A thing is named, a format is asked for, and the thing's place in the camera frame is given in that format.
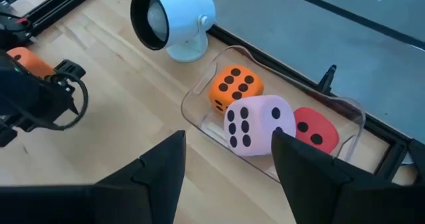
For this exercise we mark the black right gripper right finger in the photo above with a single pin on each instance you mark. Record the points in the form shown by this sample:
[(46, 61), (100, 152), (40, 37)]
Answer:
[(315, 190)]

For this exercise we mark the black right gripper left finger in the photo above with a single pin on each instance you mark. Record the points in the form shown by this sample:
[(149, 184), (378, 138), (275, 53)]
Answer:
[(149, 190)]

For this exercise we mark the large orange foam die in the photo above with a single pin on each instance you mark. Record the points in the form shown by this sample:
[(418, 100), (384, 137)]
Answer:
[(31, 62), (235, 84)]

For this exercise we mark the large red foam die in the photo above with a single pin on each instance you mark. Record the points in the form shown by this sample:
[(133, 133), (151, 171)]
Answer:
[(315, 127)]

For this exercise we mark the large pink foam die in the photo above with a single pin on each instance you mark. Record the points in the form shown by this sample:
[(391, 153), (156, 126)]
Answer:
[(259, 124)]

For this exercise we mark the clear plastic container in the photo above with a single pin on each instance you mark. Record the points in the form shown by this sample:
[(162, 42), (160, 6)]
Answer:
[(202, 117)]

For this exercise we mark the black aluminium table frame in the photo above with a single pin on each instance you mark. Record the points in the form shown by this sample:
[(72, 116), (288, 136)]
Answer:
[(265, 59)]

